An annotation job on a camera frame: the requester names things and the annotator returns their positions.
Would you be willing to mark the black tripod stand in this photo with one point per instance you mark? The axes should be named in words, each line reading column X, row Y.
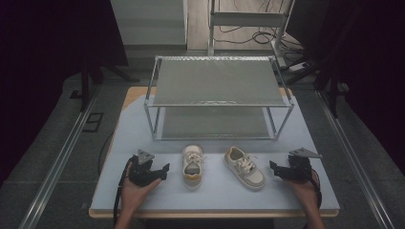
column 331, row 86
column 87, row 79

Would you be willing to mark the grey two-tier shoe rack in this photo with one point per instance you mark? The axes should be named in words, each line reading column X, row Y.
column 216, row 82

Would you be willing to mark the white board panel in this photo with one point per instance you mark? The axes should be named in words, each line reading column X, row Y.
column 149, row 22

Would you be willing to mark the metal floor rail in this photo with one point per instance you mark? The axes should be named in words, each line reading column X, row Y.
column 57, row 165
column 353, row 159

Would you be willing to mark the person's left hand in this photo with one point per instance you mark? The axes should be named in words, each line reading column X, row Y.
column 137, row 194

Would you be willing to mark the white and grey shoe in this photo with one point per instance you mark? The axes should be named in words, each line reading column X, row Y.
column 245, row 168

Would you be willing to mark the dark curtain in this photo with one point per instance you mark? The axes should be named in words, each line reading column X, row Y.
column 47, row 47
column 366, row 63

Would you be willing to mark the light blue table mat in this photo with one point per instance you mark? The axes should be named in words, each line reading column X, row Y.
column 219, row 197

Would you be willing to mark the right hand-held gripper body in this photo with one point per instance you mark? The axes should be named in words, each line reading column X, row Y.
column 301, row 167

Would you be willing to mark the white metal stand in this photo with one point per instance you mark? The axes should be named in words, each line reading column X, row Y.
column 246, row 19

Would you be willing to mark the white power strip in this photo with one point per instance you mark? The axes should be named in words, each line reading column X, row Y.
column 297, row 66

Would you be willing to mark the person's right hand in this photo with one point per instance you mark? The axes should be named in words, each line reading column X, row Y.
column 302, row 192

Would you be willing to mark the white shoe with yellow heel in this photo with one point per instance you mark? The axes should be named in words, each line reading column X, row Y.
column 192, row 167

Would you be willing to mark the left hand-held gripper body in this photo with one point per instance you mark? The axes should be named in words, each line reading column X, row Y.
column 140, row 170

